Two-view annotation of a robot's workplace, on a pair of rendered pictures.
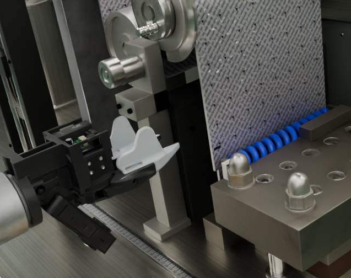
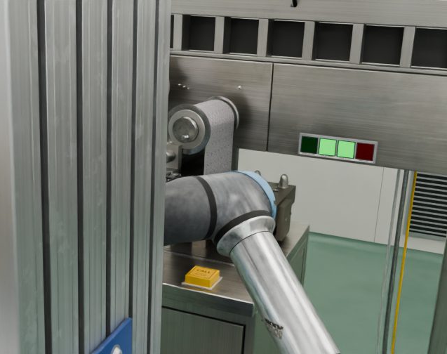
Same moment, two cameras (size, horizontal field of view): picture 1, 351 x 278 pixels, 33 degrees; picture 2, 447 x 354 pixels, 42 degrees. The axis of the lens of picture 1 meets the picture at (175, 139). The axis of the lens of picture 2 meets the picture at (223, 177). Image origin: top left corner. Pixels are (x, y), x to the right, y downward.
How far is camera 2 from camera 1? 1.11 m
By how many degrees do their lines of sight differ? 38
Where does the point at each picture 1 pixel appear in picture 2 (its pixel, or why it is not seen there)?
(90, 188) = not seen: hidden behind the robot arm
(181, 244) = (182, 248)
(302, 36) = (228, 149)
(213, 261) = (203, 251)
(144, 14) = (179, 130)
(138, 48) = (174, 146)
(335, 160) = not seen: hidden behind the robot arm
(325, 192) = not seen: hidden behind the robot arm
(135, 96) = (170, 169)
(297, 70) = (225, 165)
